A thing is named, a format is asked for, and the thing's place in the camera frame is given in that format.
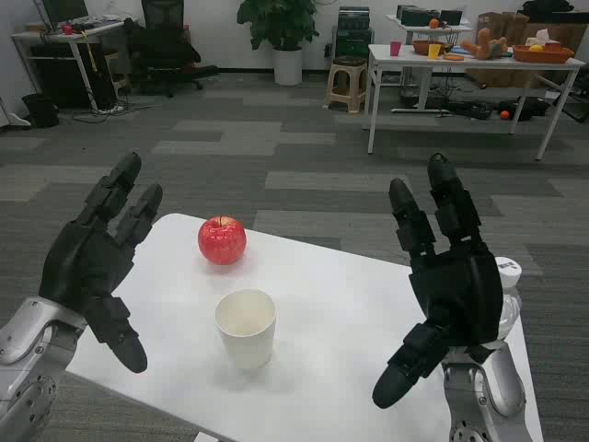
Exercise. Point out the pink plastic cup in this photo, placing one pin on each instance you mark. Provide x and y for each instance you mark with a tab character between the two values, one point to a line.
396	49

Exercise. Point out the clear plastic water bottle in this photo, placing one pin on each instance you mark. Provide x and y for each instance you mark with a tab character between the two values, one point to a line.
509	272

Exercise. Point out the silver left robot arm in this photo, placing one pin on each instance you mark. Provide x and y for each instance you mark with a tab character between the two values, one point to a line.
25	354

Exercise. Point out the white office desk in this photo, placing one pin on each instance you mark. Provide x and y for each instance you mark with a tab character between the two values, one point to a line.
50	37

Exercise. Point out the small black box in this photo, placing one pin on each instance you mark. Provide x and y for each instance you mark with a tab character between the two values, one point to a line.
451	17

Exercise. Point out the black equipment case stack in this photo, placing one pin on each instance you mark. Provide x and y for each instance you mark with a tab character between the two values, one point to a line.
352	32

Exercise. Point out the orange plush toy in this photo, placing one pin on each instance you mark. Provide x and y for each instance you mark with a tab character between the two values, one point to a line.
483	46

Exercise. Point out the beige plastic stool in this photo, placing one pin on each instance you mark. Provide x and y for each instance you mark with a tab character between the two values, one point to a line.
347	64

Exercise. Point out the yellow plastic cup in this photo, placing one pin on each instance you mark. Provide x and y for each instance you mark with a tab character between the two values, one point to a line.
434	51

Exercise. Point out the white pedestal table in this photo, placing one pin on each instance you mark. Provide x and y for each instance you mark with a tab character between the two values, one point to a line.
414	28

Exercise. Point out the black waste bin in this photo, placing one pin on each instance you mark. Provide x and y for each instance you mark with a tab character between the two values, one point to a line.
41	111

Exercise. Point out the orange fruit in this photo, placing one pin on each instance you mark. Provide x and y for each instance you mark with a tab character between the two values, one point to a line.
434	23

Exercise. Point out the black under-desk cabinet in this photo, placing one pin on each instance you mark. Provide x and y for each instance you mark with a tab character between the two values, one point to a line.
60	78

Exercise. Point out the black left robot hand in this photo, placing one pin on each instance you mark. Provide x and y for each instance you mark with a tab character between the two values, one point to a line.
83	262

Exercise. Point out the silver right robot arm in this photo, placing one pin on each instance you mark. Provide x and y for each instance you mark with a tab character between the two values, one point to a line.
481	396

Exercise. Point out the large black box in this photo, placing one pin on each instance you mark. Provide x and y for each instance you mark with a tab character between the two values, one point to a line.
416	16

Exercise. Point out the large brown cardboard box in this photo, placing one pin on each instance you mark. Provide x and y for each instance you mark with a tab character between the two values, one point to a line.
570	37

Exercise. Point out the white paper cup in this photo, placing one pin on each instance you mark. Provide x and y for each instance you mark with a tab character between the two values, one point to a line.
246	340

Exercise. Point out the black office chair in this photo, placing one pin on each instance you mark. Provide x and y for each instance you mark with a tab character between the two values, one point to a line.
161	50

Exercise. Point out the small brown cardboard box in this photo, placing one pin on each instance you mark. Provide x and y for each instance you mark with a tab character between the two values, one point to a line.
499	27

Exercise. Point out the orange rectangular basket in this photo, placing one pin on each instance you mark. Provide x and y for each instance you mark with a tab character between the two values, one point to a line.
543	56

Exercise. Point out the white metal-legged table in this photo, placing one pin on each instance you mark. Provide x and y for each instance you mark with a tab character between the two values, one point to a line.
483	60

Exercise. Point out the red apple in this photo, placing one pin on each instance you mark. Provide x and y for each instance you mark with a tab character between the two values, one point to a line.
222	240

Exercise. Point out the white tissue box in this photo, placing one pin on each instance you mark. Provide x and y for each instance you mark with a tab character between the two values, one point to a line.
547	39

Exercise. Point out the green plant in white pot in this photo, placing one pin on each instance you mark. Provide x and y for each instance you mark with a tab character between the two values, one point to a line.
280	23

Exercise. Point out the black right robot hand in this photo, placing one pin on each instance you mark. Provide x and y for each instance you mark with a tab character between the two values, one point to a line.
460	294

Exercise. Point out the brown round bowl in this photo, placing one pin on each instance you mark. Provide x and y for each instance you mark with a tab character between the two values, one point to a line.
421	47

